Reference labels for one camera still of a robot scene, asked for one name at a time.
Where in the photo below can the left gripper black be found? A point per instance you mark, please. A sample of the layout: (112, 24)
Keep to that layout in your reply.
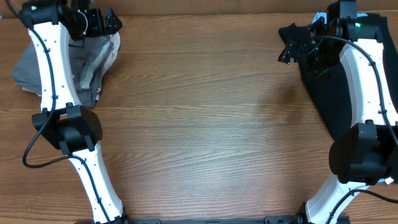
(99, 28)

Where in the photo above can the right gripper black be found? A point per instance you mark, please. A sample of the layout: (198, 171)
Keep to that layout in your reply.
(296, 43)

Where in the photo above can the grey shorts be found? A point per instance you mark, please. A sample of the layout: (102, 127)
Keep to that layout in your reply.
(90, 71)

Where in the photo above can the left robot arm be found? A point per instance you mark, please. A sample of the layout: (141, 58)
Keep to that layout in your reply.
(63, 121)

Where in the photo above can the folded beige shorts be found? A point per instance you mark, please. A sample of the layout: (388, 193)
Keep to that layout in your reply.
(112, 53)

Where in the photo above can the black garment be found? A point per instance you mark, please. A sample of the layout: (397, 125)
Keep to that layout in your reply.
(323, 84)

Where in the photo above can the light blue garment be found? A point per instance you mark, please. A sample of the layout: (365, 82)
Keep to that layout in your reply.
(324, 15)

